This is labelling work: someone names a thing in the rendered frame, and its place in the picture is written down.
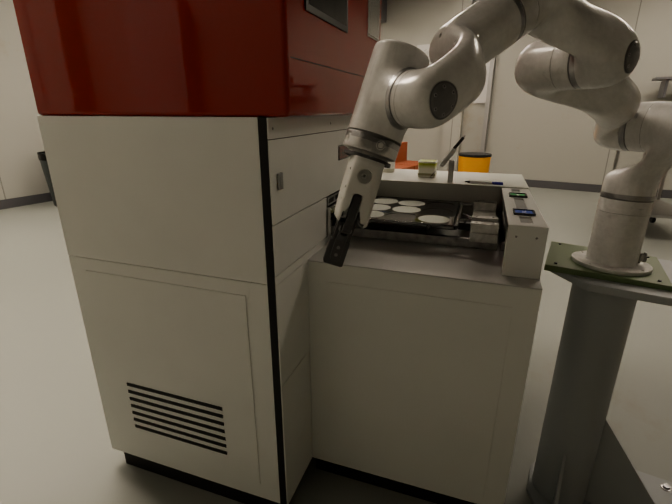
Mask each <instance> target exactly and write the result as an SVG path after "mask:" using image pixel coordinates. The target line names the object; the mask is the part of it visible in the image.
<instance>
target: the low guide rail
mask: <svg viewBox="0 0 672 504"><path fill-rule="evenodd" d="M352 236H355V237H365V238H375V239H385V240H395V241H405V242H415V243H425V244H435V245H445V246H455V247H465V248H475V249H485V250H495V251H497V247H498V240H497V244H491V243H481V242H470V241H469V239H470V237H461V236H450V235H439V234H428V233H418V232H407V231H396V230H385V229H374V228H361V227H355V229H354V231H353V234H352Z"/></svg>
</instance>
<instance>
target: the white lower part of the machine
mask: <svg viewBox="0 0 672 504"><path fill-rule="evenodd" d="M69 260H70V265H71V269H72V273H73V278H74V282H75V287H76V291H77V296H78V300H79V304H80V309H81V313H82V318H83V322H84V326H85V331H86V335H87V340H88V344H89V348H90V353H91V357H92V362H93V366H94V371H95V375H96V379H97V384H98V388H99V393H100V397H101V401H102V406H103V410H104V415H105V419H106V423H107V428H108V432H109V437H110V441H111V446H112V448H113V449H116V450H119V451H122V452H124V455H125V459H126V463H127V464H130V465H133V466H135V467H138V468H141V469H144V470H147V471H150V472H153V473H156V474H159V475H162V476H165V477H168V478H171V479H174V480H177V481H179V482H182V483H185V484H188V485H191V486H194V487H197V488H200V489H203V490H206V491H209V492H212V493H215V494H218V495H221V496H223V497H226V498H229V499H232V500H235V501H238V502H241V503H244V504H290V502H291V500H292V498H293V496H294V494H295V492H296V490H297V488H298V486H299V484H300V482H301V480H302V478H303V476H304V474H305V472H306V470H307V468H308V466H309V464H310V462H311V460H312V458H313V451H312V409H311V367H310V325H309V283H308V260H307V261H305V262H304V263H303V264H302V265H301V266H299V267H298V268H297V269H296V270H295V271H293V272H292V273H291V274H290V275H289V276H287V277H286V278H285V279H284V280H283V281H281V282H280V283H279V284H278V285H277V286H272V285H267V284H260V283H254V282H247V281H240V280H233V279H227V278H220V277H213V276H206V275H200V274H193V273H186V272H179V271H173V270H166V269H159V268H153V267H146V266H139V265H132V264H126V263H119V262H112V261H105V260H99V259H92V258H85V257H78V256H72V255H69Z"/></svg>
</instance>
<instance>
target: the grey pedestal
mask: <svg viewBox="0 0 672 504"><path fill-rule="evenodd" d="M550 272H552V271H550ZM552 273H554V274H556V275H557V276H559V277H561V278H563V279H565V280H567V281H569V282H571V283H572V286H571V290H570V295H569V300H568V305H567V310H566V315H565V320H564V325H563V330H562V334H561V339H560V344H559V349H558V354H557V359H556V364H555V369H554V374H553V378H552V383H551V388H550V393H549V398H548V403H547V408H546V413H545V417H544V422H543V427H542V432H541V437H540V442H539V447H538V452H537V457H536V461H535V462H533V463H532V464H531V467H530V473H529V480H528V486H527V493H528V495H529V497H530V500H531V502H532V504H672V482H670V481H667V480H664V479H661V478H658V477H655V476H652V475H649V474H646V473H643V472H641V471H638V470H635V468H634V466H633V465H632V463H631V461H630V459H629V458H628V456H627V454H626V452H625V451H624V449H623V447H622V446H621V444H620V442H619V440H618V439H617V437H616V435H615V433H614V432H613V430H612V428H611V427H610V425H609V423H608V421H607V420H606V417H607V413H608V409H609V405H610V401H611V398H612V394H613V390H614V386H615V383H616V379H617V375H618V371H619V368H620V364H621V360H622V356H623V352H624V349H625V345H626V341H627V337H628V334H629V330H630V326H631V322H632V319H633V315H634V311H635V307H636V303H637V300H639V301H644V302H650V303H656V304H661V305H667V306H672V291H666V290H660V289H654V288H648V287H642V286H636V285H630V284H624V283H618V282H612V281H606V280H600V279H594V278H588V277H582V276H576V275H570V274H564V273H558V272H552Z"/></svg>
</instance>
